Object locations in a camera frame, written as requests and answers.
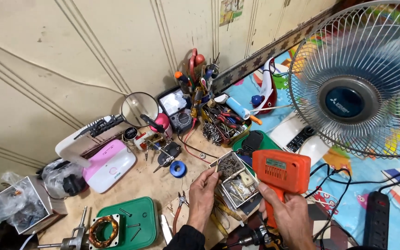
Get person's right hand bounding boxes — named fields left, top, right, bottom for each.
left=257, top=182, right=317, bottom=244

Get person's left hand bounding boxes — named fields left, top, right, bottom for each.
left=187, top=167, right=223, bottom=231

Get orange soldering gun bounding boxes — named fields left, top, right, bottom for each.
left=252, top=149, right=312, bottom=230

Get metal box of parts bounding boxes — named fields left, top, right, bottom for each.
left=208, top=151, right=260, bottom=210

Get green plastic lid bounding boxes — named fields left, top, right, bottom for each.
left=95, top=197, right=158, bottom=250

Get colourful cartoon play mat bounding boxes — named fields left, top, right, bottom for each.
left=224, top=33, right=400, bottom=250

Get helping hands clip stand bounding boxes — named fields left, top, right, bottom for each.
left=134, top=114, right=182, bottom=173

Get pile of metal screws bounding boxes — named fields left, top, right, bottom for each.
left=202, top=122, right=223, bottom=145

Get black plastic remote case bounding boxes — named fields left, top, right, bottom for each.
left=241, top=131, right=264, bottom=154

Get tray of hand tools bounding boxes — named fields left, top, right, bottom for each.
left=201, top=101, right=253, bottom=147

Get black power strip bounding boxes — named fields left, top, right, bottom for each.
left=362, top=191, right=391, bottom=249

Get pink bottle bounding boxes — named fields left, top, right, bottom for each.
left=149, top=113, right=174, bottom=139

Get black analog multimeter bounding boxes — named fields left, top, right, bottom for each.
left=156, top=86, right=196, bottom=134

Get pink and white device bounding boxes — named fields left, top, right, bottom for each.
left=82, top=139, right=137, bottom=194

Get copper wound motor stator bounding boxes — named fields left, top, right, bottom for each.
left=88, top=214, right=122, bottom=249

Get blue and white glue gun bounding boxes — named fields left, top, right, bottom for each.
left=224, top=94, right=263, bottom=126

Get round magnifying glass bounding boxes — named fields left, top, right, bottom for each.
left=120, top=92, right=160, bottom=128

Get cup of screwdrivers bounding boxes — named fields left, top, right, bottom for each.
left=174, top=48, right=221, bottom=119

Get black finned heat sink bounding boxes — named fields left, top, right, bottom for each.
left=74, top=115, right=125, bottom=140

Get grey electric table fan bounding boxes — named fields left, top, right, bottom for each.
left=269, top=0, right=400, bottom=168

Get red and white iron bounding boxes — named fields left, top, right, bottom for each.
left=251, top=57, right=279, bottom=115

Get metal motor shaft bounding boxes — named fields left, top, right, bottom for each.
left=37, top=206, right=90, bottom=250

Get black plastic bag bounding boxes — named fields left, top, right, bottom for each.
left=41, top=159, right=89, bottom=199

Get white plastic panel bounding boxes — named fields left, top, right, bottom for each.
left=54, top=115, right=128, bottom=169

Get box with clear bag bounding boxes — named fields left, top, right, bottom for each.
left=0, top=172, right=68, bottom=235

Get red handled pliers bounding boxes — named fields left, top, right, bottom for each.
left=172, top=191, right=190, bottom=237

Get yellow handled pliers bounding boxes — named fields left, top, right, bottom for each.
left=209, top=195, right=244, bottom=239

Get blue wire spool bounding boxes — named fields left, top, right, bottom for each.
left=169, top=160, right=188, bottom=178

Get white handled knife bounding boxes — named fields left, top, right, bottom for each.
left=160, top=214, right=174, bottom=246

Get black power cables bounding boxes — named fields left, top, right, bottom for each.
left=303, top=162, right=400, bottom=250

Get red test lead wire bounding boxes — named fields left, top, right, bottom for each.
left=182, top=117, right=215, bottom=164

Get paper wall sticker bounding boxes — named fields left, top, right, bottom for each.
left=219, top=0, right=245, bottom=27

